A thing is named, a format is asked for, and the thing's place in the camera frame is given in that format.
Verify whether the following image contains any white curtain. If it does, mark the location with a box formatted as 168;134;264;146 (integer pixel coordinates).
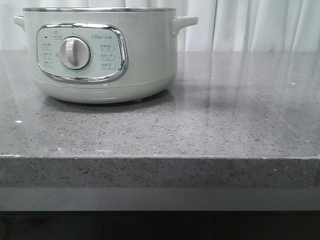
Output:
0;0;320;52

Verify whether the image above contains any grey cabinet front under counter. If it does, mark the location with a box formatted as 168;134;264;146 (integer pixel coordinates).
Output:
0;187;320;211

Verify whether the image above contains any pale green electric cooking pot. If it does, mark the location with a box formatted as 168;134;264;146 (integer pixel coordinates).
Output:
13;7;199;104

